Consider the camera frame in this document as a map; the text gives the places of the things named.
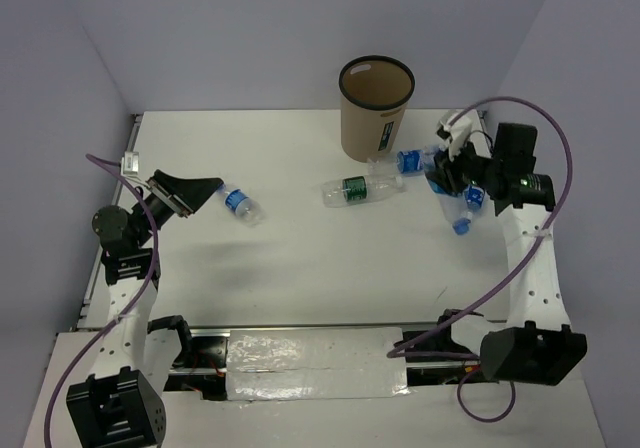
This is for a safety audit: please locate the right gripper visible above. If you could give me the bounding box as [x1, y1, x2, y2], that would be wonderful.
[426, 133, 502, 194]

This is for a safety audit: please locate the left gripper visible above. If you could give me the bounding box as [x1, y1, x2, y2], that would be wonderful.
[132, 170, 222, 247]

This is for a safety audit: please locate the crushed blue label bottle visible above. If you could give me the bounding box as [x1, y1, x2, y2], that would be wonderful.
[427, 178, 485, 236]

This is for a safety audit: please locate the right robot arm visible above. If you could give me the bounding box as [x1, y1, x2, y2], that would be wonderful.
[426, 122, 587, 386]

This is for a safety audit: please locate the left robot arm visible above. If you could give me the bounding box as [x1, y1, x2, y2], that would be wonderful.
[66, 170, 223, 447]

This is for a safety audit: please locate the blue label bottle by bin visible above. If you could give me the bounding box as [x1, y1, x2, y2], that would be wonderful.
[367, 147, 439, 176]

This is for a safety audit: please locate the brown cylindrical paper bin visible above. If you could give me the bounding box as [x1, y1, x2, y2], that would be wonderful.
[338, 55, 415, 162]

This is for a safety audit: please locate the green label clear bottle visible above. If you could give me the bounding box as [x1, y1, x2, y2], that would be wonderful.
[321, 175, 405, 208]

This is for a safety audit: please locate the shiny silver foil sheet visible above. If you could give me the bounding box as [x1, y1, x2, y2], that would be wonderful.
[226, 327, 410, 401]

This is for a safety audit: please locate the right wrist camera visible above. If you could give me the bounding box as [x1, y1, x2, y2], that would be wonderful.
[436, 110, 473, 161]

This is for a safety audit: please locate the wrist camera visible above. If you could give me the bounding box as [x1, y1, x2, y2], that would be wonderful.
[436, 110, 473, 161]
[120, 151, 140, 177]

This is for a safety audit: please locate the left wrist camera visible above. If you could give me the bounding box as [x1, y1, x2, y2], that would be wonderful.
[120, 151, 140, 177]

